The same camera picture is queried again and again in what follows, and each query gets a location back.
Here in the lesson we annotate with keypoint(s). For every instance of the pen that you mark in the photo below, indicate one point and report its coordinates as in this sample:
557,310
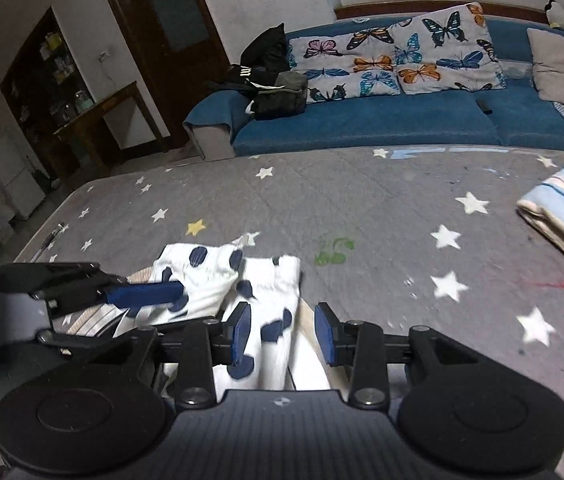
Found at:
49,240

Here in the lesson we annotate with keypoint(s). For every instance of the grey star print tablecloth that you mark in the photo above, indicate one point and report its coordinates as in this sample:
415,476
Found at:
362,210

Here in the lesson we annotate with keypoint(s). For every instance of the dark wooden display cabinet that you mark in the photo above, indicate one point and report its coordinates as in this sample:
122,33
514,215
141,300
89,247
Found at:
42,90

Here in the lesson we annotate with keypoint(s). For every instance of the round induction cooker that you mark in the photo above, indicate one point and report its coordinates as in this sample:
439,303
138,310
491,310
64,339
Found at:
309,365

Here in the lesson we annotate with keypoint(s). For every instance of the butterfly print cushion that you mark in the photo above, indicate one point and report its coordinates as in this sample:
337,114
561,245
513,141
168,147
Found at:
342,67
442,50

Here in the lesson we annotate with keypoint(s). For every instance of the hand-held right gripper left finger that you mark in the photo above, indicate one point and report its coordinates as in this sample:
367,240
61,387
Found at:
241,335

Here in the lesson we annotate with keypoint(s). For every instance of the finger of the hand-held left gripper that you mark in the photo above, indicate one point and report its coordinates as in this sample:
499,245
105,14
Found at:
142,294

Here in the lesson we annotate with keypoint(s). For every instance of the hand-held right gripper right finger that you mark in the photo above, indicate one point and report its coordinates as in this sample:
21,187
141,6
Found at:
324,332

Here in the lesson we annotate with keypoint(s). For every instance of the white refrigerator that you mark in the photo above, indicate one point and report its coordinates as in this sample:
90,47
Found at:
7,170

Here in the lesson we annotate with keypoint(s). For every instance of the blue sofa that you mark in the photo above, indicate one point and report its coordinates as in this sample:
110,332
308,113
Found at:
362,125

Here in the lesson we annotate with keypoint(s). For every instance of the black clothing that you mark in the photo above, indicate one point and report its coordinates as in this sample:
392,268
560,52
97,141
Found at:
239,82

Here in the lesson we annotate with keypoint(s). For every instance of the wooden desk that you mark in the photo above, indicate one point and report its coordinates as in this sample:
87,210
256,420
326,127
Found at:
107,100

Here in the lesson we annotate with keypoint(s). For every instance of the dark wooden door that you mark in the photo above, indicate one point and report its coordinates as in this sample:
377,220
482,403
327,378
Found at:
162,20

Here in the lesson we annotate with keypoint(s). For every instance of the olive green bag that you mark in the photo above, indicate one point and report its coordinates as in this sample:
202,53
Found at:
282,95

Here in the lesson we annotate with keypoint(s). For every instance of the black remote control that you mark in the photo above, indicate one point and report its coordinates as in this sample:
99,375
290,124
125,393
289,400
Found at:
484,107

